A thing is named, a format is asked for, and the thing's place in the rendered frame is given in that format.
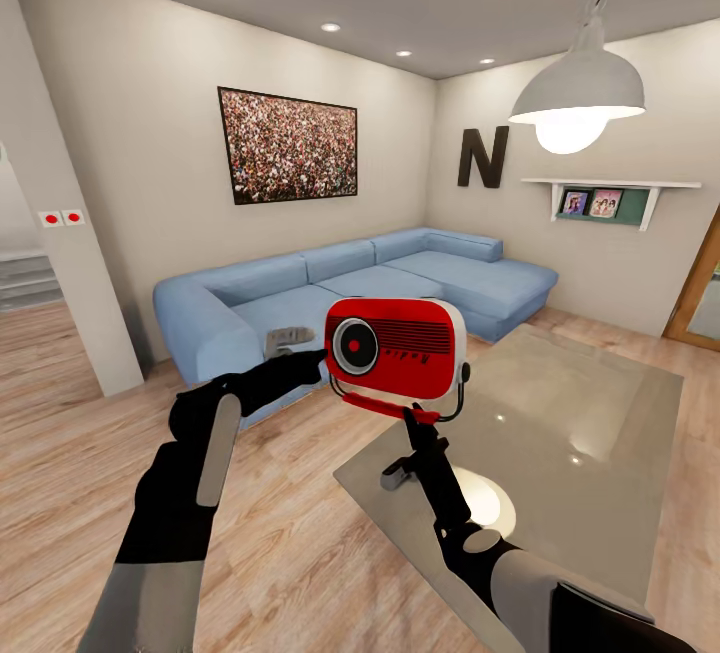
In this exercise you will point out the shelf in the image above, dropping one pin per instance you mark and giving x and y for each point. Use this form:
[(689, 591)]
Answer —
[(637, 203)]

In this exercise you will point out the door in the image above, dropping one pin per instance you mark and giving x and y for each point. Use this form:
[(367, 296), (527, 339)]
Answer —
[(696, 314)]

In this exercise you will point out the radio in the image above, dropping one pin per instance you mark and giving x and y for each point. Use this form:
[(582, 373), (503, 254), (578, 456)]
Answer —
[(414, 348)]

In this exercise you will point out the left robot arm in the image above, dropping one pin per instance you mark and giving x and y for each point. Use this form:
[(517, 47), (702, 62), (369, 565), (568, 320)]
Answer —
[(150, 601)]

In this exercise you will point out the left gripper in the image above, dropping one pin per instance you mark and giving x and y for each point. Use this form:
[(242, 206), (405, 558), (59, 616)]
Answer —
[(287, 373)]

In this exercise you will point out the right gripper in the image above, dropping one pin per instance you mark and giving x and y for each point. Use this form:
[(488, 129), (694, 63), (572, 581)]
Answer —
[(429, 460)]

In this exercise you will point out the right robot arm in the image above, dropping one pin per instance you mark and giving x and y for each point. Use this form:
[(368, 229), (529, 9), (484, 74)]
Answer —
[(547, 608)]

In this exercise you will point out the coffee table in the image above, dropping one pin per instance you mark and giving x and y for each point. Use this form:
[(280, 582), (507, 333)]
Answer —
[(561, 446)]

